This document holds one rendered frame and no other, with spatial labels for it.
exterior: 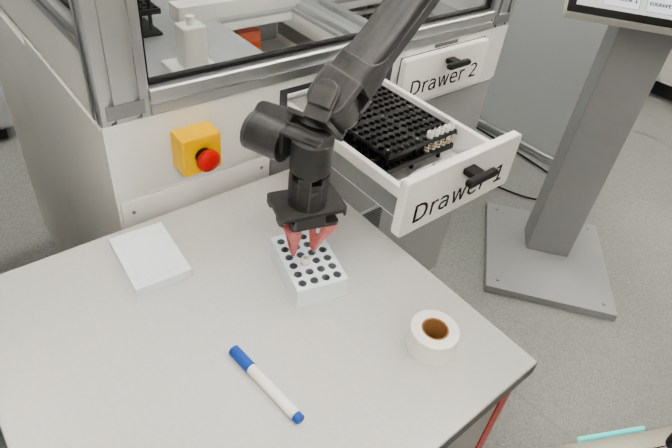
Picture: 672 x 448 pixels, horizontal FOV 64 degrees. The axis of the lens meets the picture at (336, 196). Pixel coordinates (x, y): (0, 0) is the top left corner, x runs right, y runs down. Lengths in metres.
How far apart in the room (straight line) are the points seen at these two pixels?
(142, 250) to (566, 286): 1.59
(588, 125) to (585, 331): 0.69
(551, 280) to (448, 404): 1.40
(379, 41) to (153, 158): 0.43
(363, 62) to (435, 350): 0.39
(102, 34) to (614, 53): 1.43
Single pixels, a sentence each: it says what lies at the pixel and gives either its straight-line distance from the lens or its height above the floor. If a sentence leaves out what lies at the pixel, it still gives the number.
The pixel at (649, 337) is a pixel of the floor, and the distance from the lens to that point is 2.17.
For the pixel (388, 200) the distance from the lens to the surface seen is 0.88.
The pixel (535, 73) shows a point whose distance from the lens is 2.77.
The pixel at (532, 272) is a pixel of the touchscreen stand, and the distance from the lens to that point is 2.12.
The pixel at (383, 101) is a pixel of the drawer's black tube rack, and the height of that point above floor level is 0.90.
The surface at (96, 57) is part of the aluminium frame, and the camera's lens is 0.84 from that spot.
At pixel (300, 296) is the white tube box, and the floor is 0.79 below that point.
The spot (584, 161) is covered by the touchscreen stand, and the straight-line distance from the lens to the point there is 1.99.
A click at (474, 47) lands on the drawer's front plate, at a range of 1.38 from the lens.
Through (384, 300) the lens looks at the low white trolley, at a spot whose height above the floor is 0.76.
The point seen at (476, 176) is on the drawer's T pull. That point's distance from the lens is 0.89.
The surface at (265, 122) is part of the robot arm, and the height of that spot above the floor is 1.02.
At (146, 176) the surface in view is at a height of 0.83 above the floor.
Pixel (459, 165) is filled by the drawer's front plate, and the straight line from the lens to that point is 0.89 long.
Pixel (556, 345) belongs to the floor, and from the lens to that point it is 1.97.
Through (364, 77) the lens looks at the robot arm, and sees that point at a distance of 0.71.
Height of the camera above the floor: 1.40
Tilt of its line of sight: 38 degrees down
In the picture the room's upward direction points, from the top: 7 degrees clockwise
